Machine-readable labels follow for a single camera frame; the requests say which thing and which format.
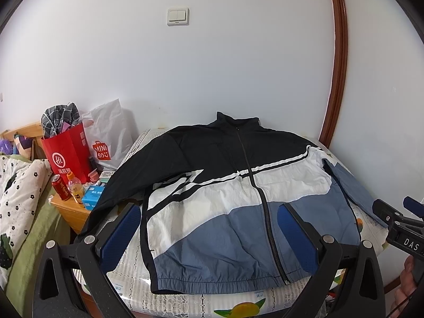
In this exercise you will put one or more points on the orange juice bottle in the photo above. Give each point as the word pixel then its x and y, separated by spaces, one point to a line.
pixel 76 188

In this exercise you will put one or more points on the black white blue jacket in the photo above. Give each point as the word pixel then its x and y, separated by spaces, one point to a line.
pixel 232 205

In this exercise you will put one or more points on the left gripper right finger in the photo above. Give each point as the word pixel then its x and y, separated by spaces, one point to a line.
pixel 361 292

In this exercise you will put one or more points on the fruit print mattress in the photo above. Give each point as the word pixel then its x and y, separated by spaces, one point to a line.
pixel 198 291

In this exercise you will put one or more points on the blue tissue box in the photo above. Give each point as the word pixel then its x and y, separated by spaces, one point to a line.
pixel 92 196

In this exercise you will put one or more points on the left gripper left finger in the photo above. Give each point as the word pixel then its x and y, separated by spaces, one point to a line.
pixel 56 291

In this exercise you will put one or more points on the brown wooden door frame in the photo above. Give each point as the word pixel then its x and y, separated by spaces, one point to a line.
pixel 338 80

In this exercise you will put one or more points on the wooden nightstand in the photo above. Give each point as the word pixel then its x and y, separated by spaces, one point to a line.
pixel 74 213

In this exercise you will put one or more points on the green bed sheet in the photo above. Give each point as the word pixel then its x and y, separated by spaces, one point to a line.
pixel 48 225

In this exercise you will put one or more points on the red paper gift bag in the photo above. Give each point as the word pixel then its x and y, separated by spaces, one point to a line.
pixel 69 152

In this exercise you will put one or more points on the wooden headboard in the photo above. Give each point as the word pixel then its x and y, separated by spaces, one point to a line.
pixel 26 141

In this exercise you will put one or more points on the white wall light switch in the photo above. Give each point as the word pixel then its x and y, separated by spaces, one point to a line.
pixel 177 16

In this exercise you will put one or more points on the white Miniso plastic bag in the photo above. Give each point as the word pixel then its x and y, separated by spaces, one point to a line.
pixel 110 131

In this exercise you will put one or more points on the plaid cloth in bag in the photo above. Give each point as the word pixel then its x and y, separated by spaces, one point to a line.
pixel 59 118

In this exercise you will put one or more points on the person's right hand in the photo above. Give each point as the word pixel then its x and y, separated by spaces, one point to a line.
pixel 406 289

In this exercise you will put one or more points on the red drink can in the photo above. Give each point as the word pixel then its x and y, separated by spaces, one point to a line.
pixel 60 187

